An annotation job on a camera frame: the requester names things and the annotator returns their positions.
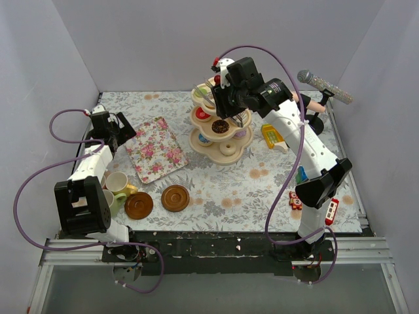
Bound blue glazed donut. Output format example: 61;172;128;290
198;133;213;147

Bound white donut chocolate stripes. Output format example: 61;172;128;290
235;111;248;128

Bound metal serving tongs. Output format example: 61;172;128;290
191;77;239;127

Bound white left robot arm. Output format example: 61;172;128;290
54;105;139;262

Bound red glazed donut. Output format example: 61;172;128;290
194;107;212;122

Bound brown wooden coaster near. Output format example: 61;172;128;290
124;192;154;220

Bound red owl toy figure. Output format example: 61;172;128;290
289;191;302;211

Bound yellow cup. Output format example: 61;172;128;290
105;171;138;197

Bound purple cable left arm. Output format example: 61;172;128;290
12;108;164;294

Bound pink cup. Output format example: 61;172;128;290
100;175;106;189

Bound blue toy brick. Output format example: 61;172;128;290
297;166;308;183

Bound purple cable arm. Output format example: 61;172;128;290
212;45;337;286
12;108;164;294

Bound brown wooden coaster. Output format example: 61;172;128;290
161;185;190;213
124;192;154;220

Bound red toy window block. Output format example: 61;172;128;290
325;198;339;226

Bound cream three-tier dessert stand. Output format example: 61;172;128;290
189;78;253;166

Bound floral serving tray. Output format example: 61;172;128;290
125;116;189;184

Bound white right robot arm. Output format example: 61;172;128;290
211;57;352;260

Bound green cup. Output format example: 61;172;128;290
109;193;127;217

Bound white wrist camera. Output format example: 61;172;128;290
211;57;234;88
83;105;106;116

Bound silver glitter microphone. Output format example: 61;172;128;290
297;69;354;105

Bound black microphone stand rear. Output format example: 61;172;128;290
306;89;334;135

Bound pink microphone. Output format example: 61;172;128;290
291;91;326;113

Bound white donut with chocolate square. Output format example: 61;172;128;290
204;98;216;110

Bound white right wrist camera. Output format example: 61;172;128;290
211;57;234;88

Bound chocolate sprinkled donut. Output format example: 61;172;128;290
211;120;230;134

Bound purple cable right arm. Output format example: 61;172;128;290
212;45;337;286

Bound yellow toy window block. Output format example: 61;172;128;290
261;124;289;154

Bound purple sprinkled donut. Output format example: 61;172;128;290
234;130;247;139

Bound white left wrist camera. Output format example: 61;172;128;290
83;105;106;116

